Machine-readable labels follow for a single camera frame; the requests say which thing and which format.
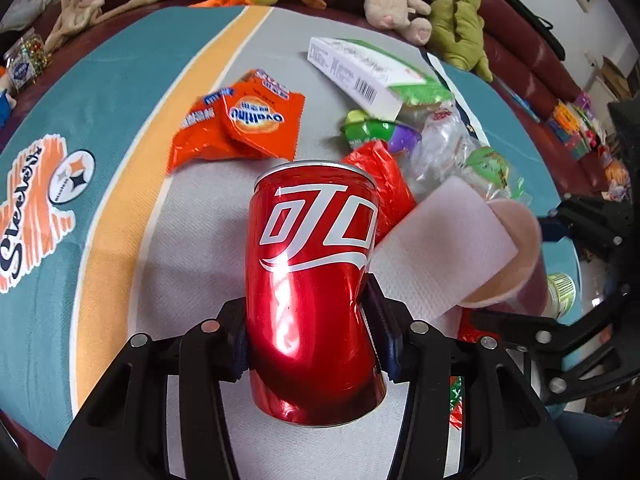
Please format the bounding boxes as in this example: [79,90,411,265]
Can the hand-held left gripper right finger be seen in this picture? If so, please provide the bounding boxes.
[360,275,586,480]

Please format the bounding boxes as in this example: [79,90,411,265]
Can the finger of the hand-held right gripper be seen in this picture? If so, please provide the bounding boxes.
[537,192,640,266]
[470,282,640,406]

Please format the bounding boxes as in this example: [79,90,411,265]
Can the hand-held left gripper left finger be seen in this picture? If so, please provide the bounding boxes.
[52,297,251,480]

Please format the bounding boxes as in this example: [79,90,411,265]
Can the pink paper cup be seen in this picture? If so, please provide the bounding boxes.
[460,199,548,318]

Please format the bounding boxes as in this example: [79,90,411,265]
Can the red soda can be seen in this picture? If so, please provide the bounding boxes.
[245,160,388,427]

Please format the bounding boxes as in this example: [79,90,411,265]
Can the white paper towel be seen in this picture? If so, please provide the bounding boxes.
[370,175,521,321]

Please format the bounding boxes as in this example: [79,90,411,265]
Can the clear plastic bag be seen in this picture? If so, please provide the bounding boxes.
[410,100,531,206]

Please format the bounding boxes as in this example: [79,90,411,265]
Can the orange snack packet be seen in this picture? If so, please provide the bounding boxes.
[167,67,281,176]
[222,80,307,163]

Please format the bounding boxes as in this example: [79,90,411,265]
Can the white green cardboard box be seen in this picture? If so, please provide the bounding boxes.
[306,36,456,121]

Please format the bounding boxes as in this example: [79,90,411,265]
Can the green white tub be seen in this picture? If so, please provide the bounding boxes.
[545,272,583,321]

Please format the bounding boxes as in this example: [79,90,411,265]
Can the red green foil wrapper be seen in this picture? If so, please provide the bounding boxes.
[447,307,483,433]

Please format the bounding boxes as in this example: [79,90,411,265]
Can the pile of colourful toys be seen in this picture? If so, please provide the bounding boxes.
[547,92,631,201]

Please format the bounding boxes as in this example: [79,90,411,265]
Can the person's blue trouser leg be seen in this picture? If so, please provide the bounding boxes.
[547,402,631,480]

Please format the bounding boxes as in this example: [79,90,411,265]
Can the thin blue book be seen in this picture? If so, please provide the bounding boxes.
[497,82,542,123]

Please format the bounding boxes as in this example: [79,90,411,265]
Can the red plastic wrapper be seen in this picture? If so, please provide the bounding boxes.
[342,140,418,246]

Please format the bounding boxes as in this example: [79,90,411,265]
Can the dark red leather sofa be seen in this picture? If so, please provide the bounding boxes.
[0,0,616,196]

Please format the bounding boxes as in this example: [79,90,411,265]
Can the green purple plastic toy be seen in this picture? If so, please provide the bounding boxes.
[341,109,421,157]

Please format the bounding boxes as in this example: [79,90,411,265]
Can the black flat bag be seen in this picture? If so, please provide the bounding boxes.
[487,0,568,61]

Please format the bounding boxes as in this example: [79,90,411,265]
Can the green plush toy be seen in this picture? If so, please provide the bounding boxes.
[425,0,493,83]

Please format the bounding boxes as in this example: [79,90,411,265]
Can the teal printed blanket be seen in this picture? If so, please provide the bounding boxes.
[0,5,583,480]

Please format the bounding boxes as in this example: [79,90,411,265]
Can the beige lamb plush toy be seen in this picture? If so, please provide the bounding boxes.
[346,0,433,45]

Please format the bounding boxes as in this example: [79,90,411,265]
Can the bag of candies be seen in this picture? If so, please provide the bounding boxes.
[4,34,48,93]

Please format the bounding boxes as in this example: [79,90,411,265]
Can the tan long-limbed plush toy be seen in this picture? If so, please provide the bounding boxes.
[45,0,163,54]

